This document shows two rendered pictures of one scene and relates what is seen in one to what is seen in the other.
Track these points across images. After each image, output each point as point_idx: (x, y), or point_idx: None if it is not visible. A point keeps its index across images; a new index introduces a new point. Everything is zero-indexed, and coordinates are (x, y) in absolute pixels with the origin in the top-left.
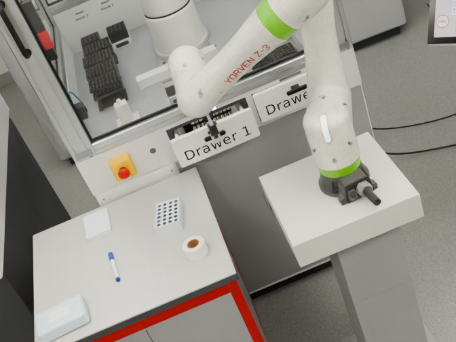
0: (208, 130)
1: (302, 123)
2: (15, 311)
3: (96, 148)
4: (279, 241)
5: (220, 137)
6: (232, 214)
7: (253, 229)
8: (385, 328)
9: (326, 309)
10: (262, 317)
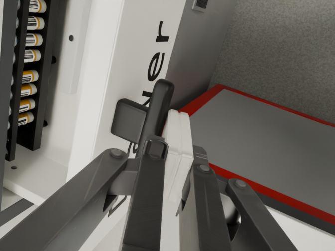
0: (164, 196)
1: None
2: None
3: None
4: (218, 19)
5: (188, 123)
6: (177, 76)
7: (197, 50)
8: None
9: (293, 18)
10: (239, 81)
